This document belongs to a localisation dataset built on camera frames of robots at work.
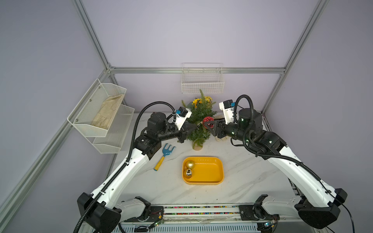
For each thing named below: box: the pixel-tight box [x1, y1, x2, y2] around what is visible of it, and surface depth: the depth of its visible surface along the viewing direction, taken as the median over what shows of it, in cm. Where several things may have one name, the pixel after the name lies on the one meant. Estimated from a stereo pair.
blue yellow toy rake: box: [153, 143, 177, 172], surface depth 97 cm
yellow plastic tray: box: [182, 156, 224, 185], surface depth 90 cm
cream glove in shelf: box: [90, 93, 125, 131], surface depth 81 cm
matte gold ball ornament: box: [186, 159, 195, 170], surface depth 90 cm
